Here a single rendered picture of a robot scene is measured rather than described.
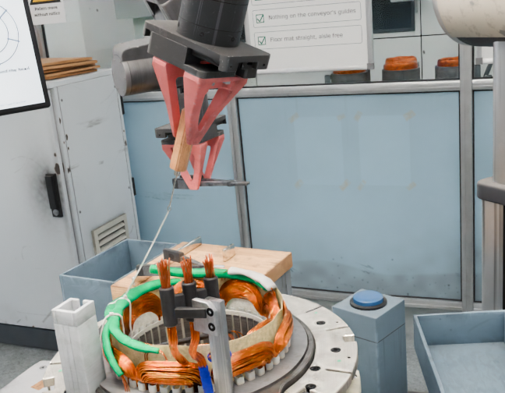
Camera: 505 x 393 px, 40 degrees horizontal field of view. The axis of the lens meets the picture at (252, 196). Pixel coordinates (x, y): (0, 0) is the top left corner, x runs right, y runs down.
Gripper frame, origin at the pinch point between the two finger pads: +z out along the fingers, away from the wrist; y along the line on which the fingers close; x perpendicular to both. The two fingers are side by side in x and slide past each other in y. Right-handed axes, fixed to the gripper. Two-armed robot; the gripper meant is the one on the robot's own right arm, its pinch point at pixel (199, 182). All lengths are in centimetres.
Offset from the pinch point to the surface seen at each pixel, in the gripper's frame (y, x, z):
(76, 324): 42.8, 12.9, 1.1
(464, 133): -191, 2, 34
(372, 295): 3.1, 27.0, 14.4
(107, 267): 2.0, -18.6, 14.6
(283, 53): -183, -70, -2
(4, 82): -32, -70, -13
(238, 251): -3.1, 3.6, 12.1
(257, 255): -2.3, 7.3, 12.1
